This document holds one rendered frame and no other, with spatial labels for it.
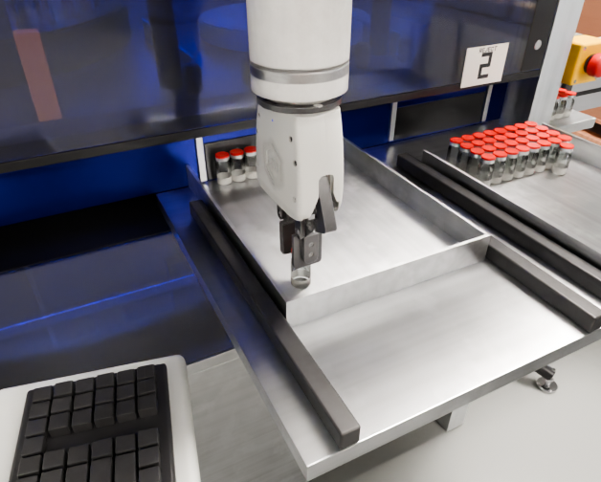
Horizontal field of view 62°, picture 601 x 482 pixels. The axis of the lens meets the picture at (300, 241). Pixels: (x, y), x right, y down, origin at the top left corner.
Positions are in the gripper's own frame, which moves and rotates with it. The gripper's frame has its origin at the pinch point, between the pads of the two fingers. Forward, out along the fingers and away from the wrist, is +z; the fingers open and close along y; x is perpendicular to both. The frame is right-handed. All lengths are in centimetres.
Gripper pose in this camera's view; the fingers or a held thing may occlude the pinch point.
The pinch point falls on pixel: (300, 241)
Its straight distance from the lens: 52.7
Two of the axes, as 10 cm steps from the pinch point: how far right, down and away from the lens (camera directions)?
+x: 8.9, -2.5, 3.8
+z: 0.0, 8.3, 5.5
